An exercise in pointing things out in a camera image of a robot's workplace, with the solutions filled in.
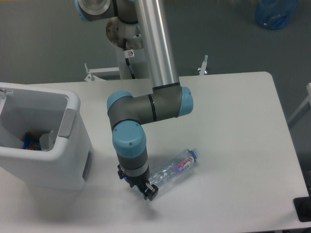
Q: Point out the white trash can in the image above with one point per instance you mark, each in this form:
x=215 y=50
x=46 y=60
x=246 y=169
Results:
x=39 y=110

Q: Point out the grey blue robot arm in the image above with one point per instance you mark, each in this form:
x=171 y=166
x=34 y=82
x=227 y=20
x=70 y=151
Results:
x=126 y=113

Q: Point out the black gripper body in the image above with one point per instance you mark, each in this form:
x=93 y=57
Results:
x=139 y=181

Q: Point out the black device at table edge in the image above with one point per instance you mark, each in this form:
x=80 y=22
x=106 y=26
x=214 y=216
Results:
x=303 y=208

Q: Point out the white furniture leg right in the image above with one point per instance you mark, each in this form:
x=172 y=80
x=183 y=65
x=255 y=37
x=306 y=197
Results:
x=301 y=110

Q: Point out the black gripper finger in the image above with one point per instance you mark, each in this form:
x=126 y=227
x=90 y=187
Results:
x=150 y=192

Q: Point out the clear plastic water bottle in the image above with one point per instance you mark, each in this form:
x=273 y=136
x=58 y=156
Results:
x=172 y=168

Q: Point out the blue snack packet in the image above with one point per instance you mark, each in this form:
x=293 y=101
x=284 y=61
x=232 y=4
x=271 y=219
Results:
x=31 y=142

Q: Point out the white base frame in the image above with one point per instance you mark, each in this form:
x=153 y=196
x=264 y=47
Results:
x=114 y=73

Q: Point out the blue plastic bag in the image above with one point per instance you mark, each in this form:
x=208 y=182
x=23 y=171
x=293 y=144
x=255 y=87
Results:
x=274 y=14

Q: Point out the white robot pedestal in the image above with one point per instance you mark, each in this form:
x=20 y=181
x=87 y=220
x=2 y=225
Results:
x=128 y=44

